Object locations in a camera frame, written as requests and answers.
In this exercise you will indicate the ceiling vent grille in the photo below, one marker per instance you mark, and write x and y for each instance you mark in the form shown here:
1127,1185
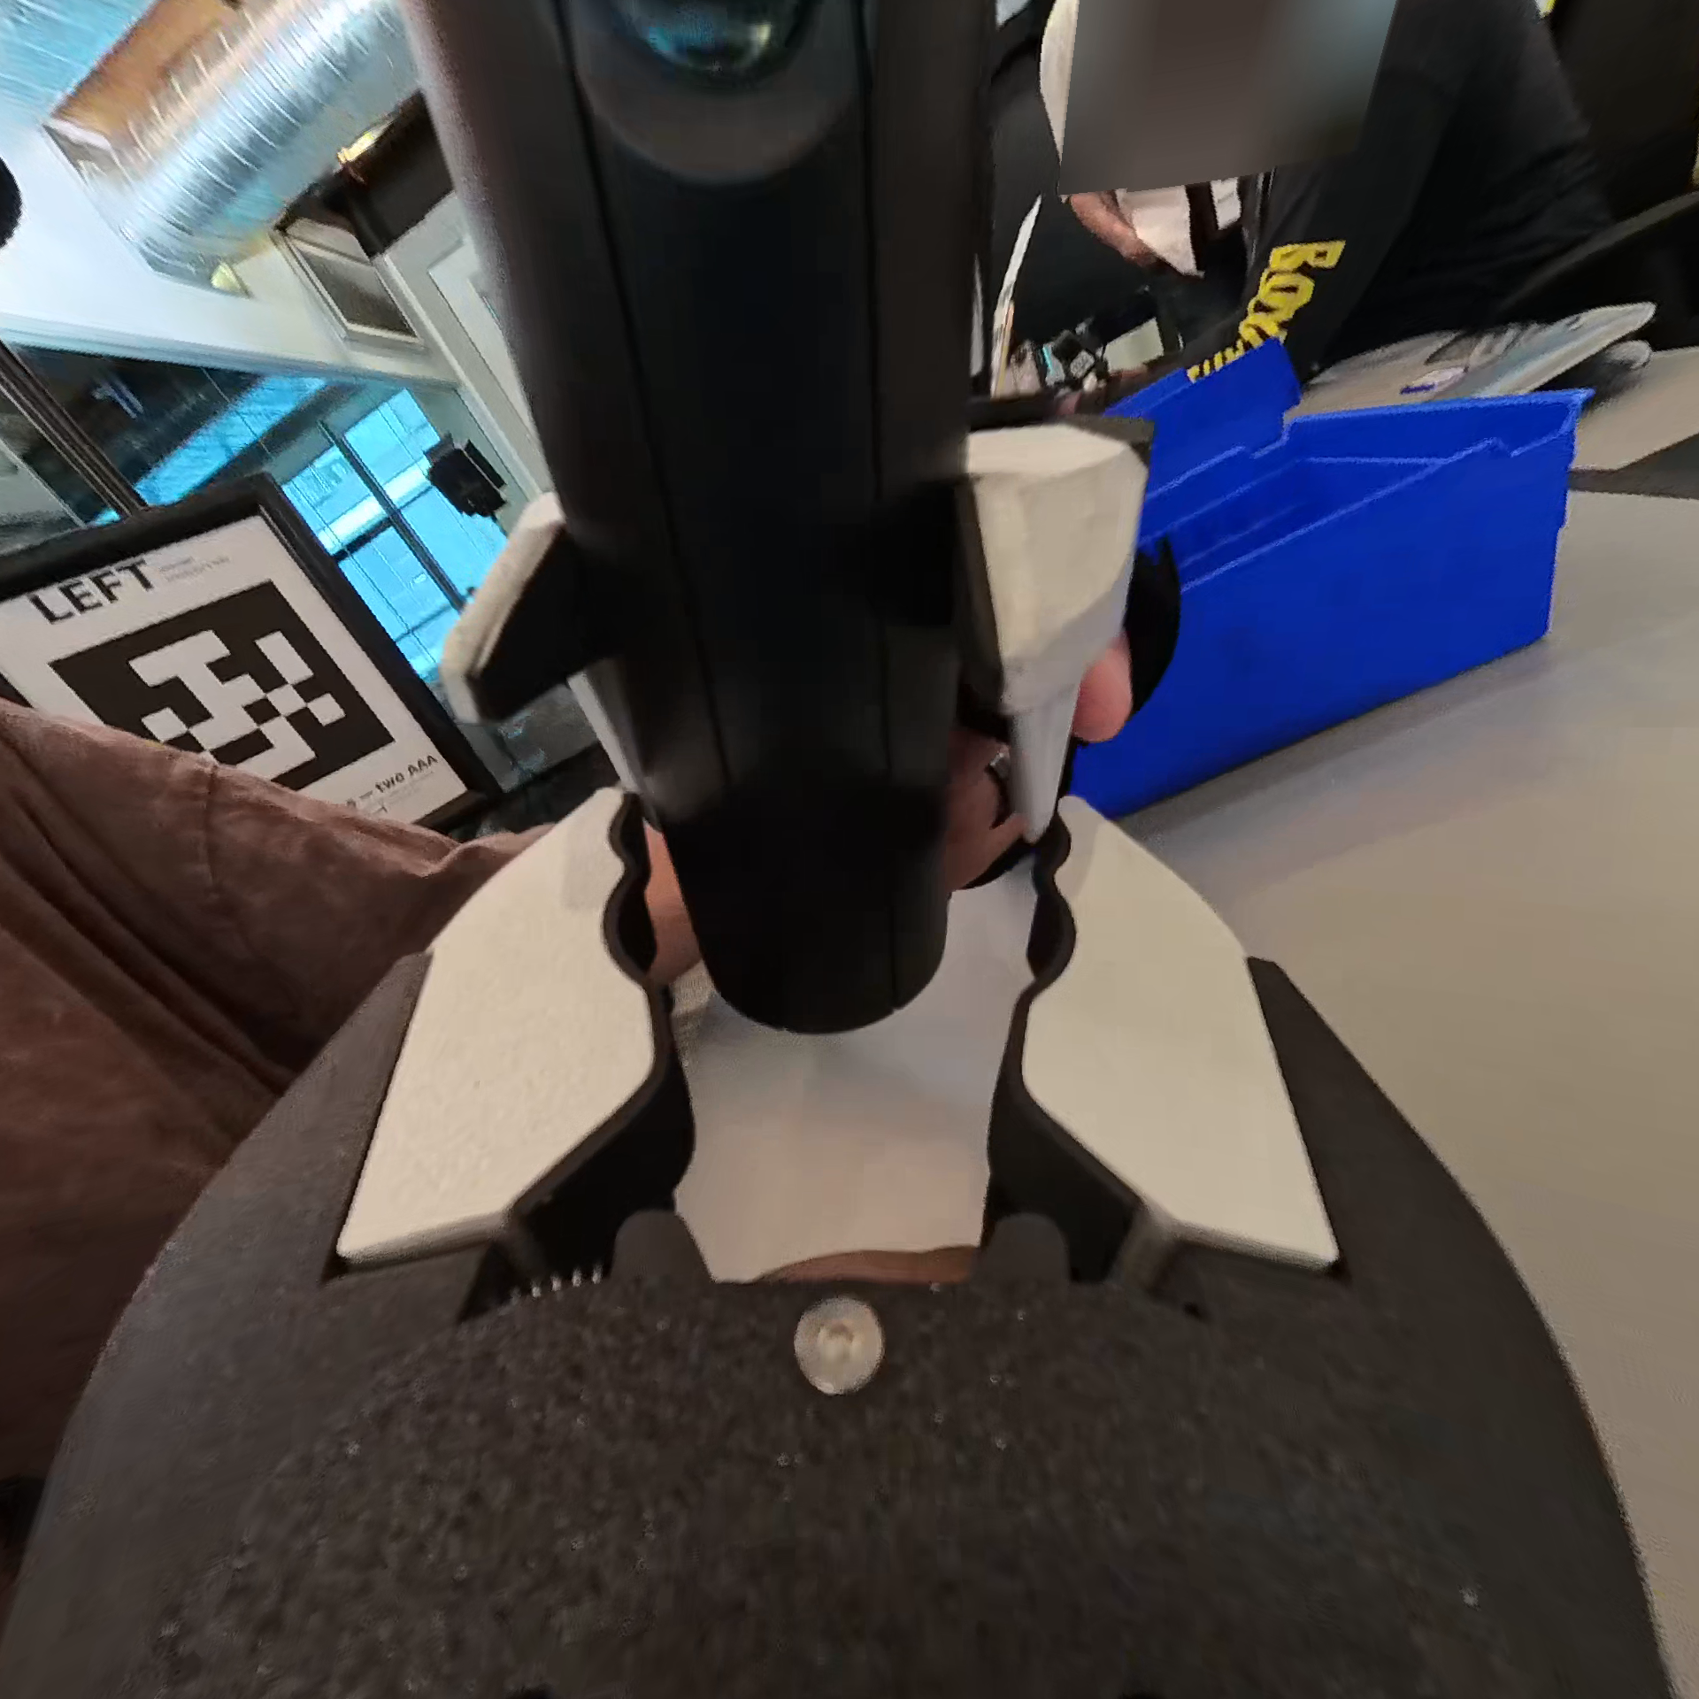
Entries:
353,286

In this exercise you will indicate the grey flat device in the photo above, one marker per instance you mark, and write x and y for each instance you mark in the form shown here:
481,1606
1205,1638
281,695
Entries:
1489,352

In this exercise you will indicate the small black camera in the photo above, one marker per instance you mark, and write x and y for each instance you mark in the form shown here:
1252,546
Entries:
463,471

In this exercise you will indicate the grey desk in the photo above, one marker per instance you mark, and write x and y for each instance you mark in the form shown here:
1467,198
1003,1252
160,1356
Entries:
1460,927

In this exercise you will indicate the black remote control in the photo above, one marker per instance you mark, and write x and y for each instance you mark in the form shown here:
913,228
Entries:
798,530

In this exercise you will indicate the silver spiral air duct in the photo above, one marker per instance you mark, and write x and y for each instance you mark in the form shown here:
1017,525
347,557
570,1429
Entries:
226,145

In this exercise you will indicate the black framed tag sign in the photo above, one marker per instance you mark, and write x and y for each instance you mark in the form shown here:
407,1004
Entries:
199,662

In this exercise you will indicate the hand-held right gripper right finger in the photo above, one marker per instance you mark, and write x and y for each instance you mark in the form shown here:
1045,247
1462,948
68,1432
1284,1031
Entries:
1169,1063

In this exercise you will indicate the person's brown shirt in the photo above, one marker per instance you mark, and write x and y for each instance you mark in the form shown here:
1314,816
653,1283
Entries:
160,993

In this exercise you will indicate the person's left forearm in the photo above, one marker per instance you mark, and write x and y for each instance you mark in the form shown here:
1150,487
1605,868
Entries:
675,916

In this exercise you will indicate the blue bin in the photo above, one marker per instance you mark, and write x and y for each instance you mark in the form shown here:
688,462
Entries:
1328,597

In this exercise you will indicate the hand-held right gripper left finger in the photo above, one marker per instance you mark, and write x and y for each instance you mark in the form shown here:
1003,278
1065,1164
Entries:
518,1047

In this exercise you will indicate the person's left hand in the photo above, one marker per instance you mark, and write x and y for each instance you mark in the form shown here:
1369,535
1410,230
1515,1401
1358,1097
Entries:
1107,691

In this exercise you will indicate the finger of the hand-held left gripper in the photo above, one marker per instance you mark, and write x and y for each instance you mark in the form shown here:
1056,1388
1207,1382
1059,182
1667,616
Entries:
500,597
1047,530

